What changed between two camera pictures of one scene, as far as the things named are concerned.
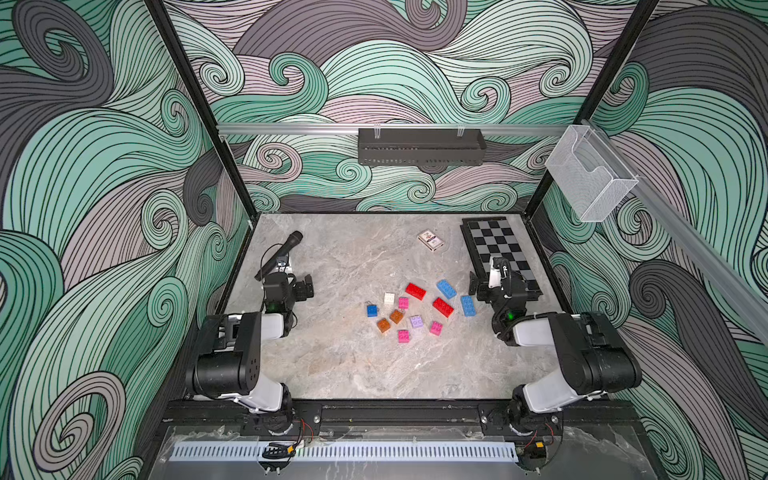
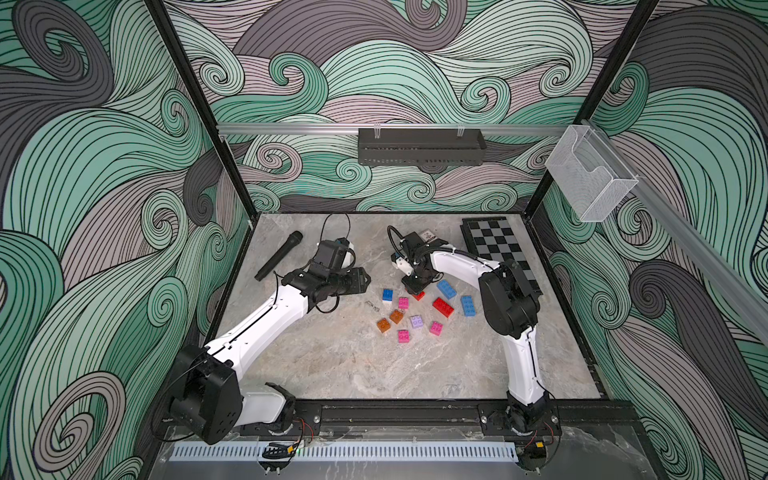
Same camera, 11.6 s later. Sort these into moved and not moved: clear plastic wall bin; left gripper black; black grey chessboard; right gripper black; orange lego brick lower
Moved: right gripper black; left gripper black
Not moved: orange lego brick lower; clear plastic wall bin; black grey chessboard
